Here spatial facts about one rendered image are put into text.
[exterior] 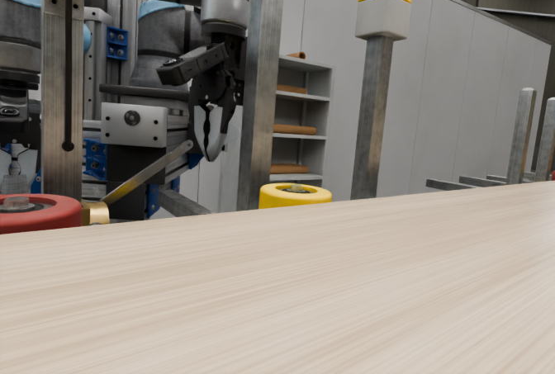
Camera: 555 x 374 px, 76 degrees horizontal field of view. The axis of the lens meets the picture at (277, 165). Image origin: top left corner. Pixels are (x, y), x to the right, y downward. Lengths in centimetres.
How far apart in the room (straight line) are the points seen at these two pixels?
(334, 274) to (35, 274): 14
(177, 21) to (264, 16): 50
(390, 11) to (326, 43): 330
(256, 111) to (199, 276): 35
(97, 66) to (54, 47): 73
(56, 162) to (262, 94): 27
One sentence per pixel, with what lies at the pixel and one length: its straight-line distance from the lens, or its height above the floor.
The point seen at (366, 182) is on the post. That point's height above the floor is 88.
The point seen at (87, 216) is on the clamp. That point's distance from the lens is 44.
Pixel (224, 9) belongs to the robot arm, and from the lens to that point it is 58.
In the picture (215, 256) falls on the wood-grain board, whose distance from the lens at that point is 21.
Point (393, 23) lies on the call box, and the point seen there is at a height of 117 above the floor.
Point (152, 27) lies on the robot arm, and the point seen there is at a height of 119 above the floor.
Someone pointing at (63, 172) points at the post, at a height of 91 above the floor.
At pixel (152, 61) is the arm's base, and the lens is 98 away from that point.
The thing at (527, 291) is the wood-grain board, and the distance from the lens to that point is 24.
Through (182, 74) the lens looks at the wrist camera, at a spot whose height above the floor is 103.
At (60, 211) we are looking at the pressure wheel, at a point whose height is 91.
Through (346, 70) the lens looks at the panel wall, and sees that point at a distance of 414.
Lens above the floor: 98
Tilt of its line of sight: 7 degrees down
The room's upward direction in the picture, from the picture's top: 5 degrees clockwise
